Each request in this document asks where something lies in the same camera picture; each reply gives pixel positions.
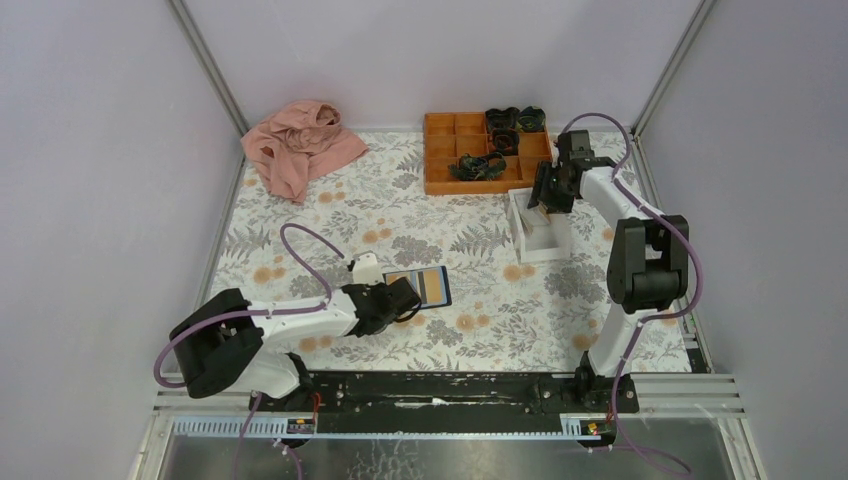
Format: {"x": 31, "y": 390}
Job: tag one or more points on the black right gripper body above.
{"x": 548, "y": 190}

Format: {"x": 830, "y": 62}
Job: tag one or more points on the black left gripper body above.
{"x": 371, "y": 288}

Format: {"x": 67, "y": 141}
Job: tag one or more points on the white plastic card tray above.
{"x": 541, "y": 243}

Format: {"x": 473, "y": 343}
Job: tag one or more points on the black blue card holder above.
{"x": 415, "y": 279}

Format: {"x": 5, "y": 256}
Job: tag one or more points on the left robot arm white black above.
{"x": 229, "y": 343}

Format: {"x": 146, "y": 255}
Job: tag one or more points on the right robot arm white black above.
{"x": 648, "y": 264}

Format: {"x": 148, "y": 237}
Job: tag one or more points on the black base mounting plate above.
{"x": 480, "y": 395}

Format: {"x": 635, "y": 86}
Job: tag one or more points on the orange compartment tray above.
{"x": 449, "y": 135}

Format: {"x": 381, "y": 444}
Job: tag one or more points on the floral patterned table mat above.
{"x": 504, "y": 316}

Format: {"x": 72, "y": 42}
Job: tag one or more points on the pink crumpled cloth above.
{"x": 303, "y": 141}

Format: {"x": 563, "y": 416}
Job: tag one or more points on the slotted aluminium cable rail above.
{"x": 424, "y": 426}

